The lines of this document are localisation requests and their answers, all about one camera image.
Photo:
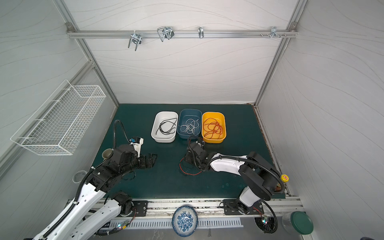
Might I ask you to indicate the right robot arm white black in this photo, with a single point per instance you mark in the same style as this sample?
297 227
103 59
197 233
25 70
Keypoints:
262 179

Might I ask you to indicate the jar with green lid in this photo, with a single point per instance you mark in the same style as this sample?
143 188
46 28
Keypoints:
297 223

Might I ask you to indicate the yellow plastic bin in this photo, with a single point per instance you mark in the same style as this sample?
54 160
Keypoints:
213 127

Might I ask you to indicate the aluminium crossbar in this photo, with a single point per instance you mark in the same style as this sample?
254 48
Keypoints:
179 34

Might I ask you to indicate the metal hook clamp left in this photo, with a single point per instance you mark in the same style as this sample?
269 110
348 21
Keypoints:
135 40

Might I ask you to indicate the white plastic bin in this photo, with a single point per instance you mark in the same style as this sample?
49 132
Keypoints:
165 127

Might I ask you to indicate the bottle with yellow cap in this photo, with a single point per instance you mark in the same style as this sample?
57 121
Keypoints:
284 179

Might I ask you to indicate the metal hook clamp middle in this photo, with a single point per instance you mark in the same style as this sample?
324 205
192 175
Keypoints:
165 33

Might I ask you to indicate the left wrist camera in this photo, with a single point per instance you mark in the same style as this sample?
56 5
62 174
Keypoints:
137 143

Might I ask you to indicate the white wire basket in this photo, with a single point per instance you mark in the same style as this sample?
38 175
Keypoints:
58 125

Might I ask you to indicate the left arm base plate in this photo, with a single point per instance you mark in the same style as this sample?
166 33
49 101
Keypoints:
134 209

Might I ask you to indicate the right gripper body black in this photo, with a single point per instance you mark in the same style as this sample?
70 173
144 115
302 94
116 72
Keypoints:
195 154

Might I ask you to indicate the metal hook small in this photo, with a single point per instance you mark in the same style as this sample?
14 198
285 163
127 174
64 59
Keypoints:
201 32

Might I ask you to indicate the metal hook clamp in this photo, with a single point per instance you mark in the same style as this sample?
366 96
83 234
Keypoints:
135 40
165 33

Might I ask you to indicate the clear plastic cup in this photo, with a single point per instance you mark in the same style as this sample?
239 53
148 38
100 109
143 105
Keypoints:
78 177

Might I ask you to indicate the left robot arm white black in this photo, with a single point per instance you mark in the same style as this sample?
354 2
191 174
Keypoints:
72 223

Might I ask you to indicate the blue white patterned plate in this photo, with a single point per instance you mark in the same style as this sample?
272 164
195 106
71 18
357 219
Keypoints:
185 221

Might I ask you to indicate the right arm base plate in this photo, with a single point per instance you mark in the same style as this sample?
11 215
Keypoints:
235 207

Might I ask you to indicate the metal bracket right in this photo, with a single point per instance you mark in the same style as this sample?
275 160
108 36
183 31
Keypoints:
273 34

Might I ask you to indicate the olive green mug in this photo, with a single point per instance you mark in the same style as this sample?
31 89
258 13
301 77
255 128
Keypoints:
107 153

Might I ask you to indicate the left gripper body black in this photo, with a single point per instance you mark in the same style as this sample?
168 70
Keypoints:
142 163

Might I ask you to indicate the blue plastic bin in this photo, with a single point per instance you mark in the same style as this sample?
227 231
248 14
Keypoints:
189 123

